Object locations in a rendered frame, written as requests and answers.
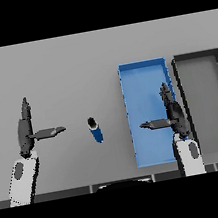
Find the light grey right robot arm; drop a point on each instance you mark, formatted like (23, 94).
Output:
(189, 155)

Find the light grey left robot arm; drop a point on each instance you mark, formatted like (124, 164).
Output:
(22, 180)

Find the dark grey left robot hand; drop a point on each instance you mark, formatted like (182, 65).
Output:
(24, 132)

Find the dark grey bin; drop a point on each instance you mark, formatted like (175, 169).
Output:
(208, 103)

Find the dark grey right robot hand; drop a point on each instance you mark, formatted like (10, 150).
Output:
(176, 116)

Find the blue bin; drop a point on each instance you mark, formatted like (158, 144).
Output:
(149, 114)

